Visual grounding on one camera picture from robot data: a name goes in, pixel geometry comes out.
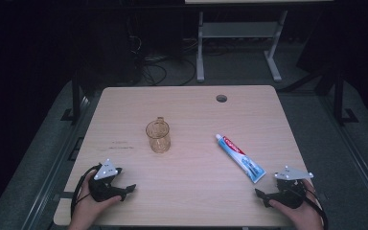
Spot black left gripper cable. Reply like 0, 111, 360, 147
70, 164, 103, 219

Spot black metal stand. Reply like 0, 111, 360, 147
60, 71, 92, 126
312, 63, 360, 127

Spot person's right hand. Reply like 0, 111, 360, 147
268, 178, 325, 230

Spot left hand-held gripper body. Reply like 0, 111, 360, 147
87, 158, 129, 203

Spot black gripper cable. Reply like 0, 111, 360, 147
300, 181, 330, 230
70, 164, 103, 219

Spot grey metal table frame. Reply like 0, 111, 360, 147
195, 10, 289, 84

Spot white blue toothpaste tube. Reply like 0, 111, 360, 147
215, 133, 267, 185

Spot dark computer tower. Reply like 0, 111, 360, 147
73, 12, 143, 90

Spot black floor cables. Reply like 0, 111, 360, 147
127, 34, 199, 87

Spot person's left hand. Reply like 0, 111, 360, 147
66, 170, 123, 230

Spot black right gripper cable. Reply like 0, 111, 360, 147
300, 181, 330, 230

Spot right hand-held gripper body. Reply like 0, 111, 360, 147
266, 165, 314, 210

